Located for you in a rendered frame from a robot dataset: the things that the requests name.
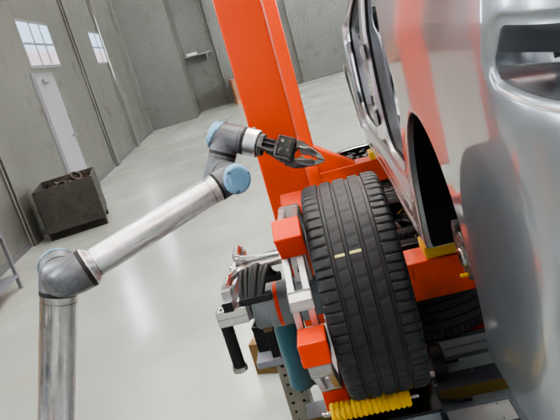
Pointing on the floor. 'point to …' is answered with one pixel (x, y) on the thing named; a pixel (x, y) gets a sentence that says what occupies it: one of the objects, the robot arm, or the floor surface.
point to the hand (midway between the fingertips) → (320, 160)
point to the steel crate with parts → (71, 203)
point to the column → (296, 399)
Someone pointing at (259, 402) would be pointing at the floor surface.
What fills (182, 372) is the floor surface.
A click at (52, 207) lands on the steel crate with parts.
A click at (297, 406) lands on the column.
